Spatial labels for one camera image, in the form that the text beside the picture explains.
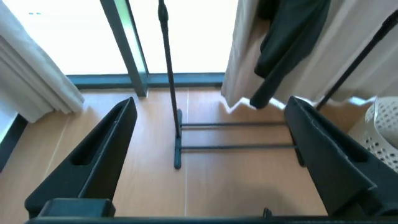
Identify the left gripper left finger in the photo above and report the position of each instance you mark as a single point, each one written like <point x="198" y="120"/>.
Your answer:
<point x="102" y="174"/>

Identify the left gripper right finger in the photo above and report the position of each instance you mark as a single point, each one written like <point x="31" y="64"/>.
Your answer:
<point x="335" y="168"/>

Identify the black clothes rack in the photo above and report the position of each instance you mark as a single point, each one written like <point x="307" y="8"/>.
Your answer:
<point x="169" y="77"/>

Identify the white laundry basket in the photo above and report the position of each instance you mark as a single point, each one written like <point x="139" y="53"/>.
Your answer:
<point x="357" y="137"/>

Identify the black shorts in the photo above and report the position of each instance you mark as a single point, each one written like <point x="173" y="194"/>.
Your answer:
<point x="286" y="37"/>

